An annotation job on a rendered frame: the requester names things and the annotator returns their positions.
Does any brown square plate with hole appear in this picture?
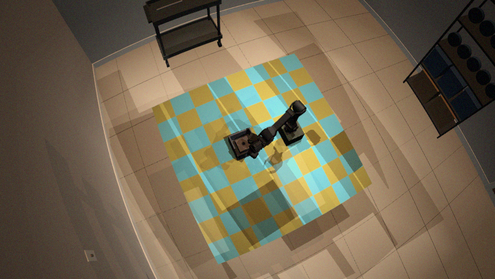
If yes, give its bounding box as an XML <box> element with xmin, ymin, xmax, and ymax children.
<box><xmin>235</xmin><ymin>136</ymin><xmax>250</xmax><ymax>154</ymax></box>

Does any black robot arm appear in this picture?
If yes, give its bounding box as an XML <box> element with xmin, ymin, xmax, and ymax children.
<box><xmin>247</xmin><ymin>100</ymin><xmax>307</xmax><ymax>153</ymax></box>

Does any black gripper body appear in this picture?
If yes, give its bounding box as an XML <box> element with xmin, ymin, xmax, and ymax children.
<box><xmin>247</xmin><ymin>149</ymin><xmax>259</xmax><ymax>159</ymax></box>

